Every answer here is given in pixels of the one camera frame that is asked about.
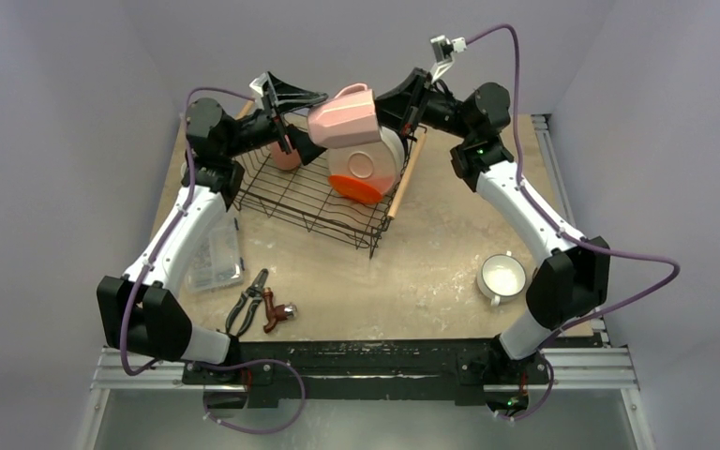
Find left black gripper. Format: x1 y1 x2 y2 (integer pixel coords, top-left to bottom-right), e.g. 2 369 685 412
222 74 339 164

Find light pink mug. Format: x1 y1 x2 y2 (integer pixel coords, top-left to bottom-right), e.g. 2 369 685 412
307 83 381 149

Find pink rimmed large plate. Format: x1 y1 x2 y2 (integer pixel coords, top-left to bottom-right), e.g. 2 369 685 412
326 137 401 194

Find black wire dish rack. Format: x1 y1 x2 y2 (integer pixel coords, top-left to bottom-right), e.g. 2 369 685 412
235 126 428 256

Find orange plate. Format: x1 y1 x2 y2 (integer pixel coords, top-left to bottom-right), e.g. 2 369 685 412
327 174 384 204

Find white enamel mug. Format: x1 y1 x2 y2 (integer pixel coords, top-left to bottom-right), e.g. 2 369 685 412
476 251 528 308

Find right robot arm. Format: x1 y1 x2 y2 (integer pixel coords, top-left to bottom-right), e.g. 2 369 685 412
374 68 610 382

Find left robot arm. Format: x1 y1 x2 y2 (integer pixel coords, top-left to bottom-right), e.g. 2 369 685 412
97 72 328 383

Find clear plastic screw box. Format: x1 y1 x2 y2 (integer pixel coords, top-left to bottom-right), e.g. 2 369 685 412
185 211 245 293

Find black pliers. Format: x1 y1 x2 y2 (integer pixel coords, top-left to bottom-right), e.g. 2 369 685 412
225 268 269 338

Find brown handled tool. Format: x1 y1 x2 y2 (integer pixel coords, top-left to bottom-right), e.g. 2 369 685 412
262 287 298 334

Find black base frame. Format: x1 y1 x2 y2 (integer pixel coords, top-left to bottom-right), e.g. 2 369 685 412
89 337 638 412

